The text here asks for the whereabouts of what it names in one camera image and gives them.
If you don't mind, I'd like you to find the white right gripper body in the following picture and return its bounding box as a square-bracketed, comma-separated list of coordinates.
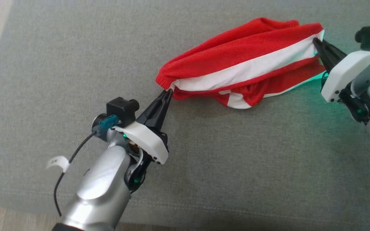
[321, 48, 370, 103]

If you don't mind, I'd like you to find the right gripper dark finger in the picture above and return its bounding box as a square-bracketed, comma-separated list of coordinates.
[312, 38, 338, 72]
[316, 38, 348, 63]

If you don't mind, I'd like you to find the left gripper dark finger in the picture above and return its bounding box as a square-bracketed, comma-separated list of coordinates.
[154, 89, 174, 131]
[136, 89, 170, 126]

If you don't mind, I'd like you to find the red shorts white stripe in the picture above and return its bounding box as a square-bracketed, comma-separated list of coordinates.
[155, 17, 327, 110]

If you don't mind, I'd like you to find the white cable label tag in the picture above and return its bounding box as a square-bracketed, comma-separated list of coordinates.
[46, 155, 70, 172]

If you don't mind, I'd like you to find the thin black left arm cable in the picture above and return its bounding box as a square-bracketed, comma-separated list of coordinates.
[53, 132, 97, 217]

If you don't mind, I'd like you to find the teal left cable connector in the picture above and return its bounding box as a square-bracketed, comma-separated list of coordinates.
[98, 115, 120, 135]

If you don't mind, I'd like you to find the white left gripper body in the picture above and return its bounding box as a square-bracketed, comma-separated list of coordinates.
[112, 121, 170, 165]

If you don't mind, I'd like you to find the grey fabric sofa seat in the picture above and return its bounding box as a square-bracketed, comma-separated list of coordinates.
[0, 0, 370, 231]

